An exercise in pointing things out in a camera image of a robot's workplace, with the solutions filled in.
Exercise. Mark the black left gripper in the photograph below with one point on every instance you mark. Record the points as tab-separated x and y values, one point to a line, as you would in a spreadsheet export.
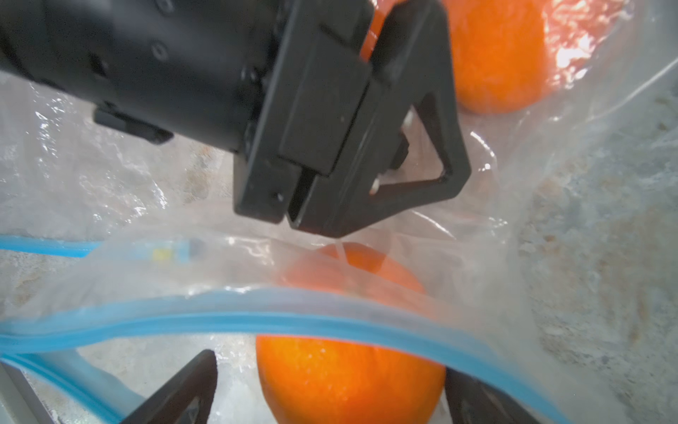
275	83

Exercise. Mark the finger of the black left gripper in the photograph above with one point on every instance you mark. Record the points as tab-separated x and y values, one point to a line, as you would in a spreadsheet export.
410	70

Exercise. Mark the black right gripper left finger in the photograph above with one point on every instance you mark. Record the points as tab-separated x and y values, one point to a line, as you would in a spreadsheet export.
186	398

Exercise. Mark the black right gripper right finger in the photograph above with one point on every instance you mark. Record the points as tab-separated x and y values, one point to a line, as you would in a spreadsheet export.
472	402

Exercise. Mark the orange fruit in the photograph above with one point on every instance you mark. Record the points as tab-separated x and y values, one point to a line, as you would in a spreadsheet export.
313	380
499	53

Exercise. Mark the clear zip-top bag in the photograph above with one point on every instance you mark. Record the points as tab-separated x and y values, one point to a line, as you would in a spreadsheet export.
552	277

